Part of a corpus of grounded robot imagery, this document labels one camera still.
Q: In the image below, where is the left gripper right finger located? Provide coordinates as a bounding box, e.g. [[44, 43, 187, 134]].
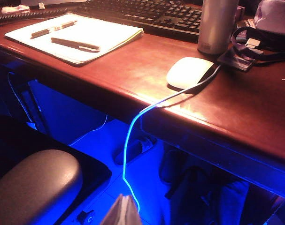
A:
[[124, 195, 143, 225]]

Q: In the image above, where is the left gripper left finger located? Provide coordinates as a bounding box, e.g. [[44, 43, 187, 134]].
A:
[[100, 194, 126, 225]]

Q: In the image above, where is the silver thermos bottle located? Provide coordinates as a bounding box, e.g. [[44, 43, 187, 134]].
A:
[[197, 0, 239, 55]]

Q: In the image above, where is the black chair seat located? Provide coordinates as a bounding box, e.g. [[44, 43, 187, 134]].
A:
[[0, 114, 112, 225]]

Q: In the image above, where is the black power strip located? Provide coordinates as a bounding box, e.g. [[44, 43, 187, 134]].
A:
[[113, 135, 157, 166]]

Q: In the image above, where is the dark bag under desk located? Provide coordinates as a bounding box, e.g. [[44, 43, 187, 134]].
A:
[[160, 150, 251, 225]]

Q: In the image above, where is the grey chair armrest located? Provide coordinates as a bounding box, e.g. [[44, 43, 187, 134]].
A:
[[0, 149, 83, 225]]

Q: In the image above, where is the white computer mouse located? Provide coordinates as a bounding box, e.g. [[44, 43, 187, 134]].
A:
[[166, 57, 215, 90]]

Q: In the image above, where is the black capped pen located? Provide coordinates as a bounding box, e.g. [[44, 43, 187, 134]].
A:
[[50, 37, 101, 53]]

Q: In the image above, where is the id badge card holder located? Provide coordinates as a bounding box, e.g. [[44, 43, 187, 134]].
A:
[[217, 38, 262, 72]]

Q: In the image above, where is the white notepad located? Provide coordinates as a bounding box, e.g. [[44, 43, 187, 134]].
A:
[[4, 13, 145, 68]]

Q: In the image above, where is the black and silver pen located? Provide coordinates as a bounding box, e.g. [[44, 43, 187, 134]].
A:
[[30, 20, 78, 39]]

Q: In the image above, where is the black keyboard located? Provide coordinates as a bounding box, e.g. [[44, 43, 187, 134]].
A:
[[75, 0, 203, 43]]

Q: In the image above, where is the black spiral notebook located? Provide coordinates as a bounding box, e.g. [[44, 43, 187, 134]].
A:
[[0, 7, 69, 26]]

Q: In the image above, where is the crumpled white tissue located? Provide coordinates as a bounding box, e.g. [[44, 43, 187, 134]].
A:
[[0, 4, 31, 14]]

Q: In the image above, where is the pink tissue pack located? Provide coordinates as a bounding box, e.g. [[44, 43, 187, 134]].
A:
[[254, 0, 285, 36]]

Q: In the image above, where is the thin white cable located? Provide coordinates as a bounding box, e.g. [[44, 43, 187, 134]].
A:
[[68, 114, 108, 146]]

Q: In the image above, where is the white mouse cable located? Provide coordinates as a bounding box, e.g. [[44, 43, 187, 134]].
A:
[[122, 64, 222, 211]]

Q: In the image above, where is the black lanyard strap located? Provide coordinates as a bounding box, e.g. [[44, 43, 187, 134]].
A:
[[231, 26, 285, 67]]

